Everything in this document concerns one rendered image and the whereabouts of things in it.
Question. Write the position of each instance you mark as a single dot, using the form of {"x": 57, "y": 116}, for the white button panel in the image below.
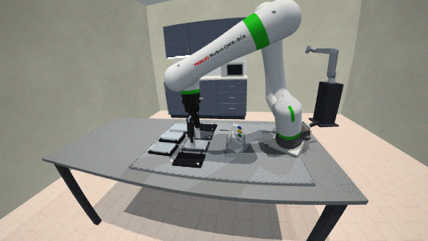
{"x": 235, "y": 139}

